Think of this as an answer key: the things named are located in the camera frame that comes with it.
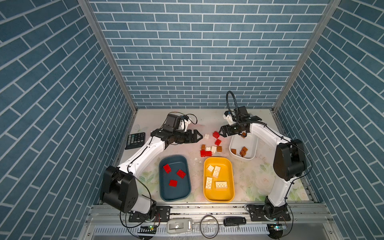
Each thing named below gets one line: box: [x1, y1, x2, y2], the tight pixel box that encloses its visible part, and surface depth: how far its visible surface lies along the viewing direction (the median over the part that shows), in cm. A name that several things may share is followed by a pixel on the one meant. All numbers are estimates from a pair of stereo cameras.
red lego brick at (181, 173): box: [176, 169, 187, 179], surface depth 88 cm
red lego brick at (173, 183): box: [168, 179, 178, 188], surface depth 84 cm
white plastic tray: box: [229, 132, 259, 160], surface depth 98 cm
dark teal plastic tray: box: [159, 155, 192, 202], surface depth 86 cm
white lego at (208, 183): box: [205, 176, 213, 190], surface depth 84 cm
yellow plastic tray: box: [203, 157, 235, 203], surface depth 84 cm
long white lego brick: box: [212, 165, 221, 179], surface depth 88 cm
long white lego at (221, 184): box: [215, 181, 228, 189], surface depth 84 cm
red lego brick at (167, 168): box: [163, 163, 172, 174], surface depth 89 cm
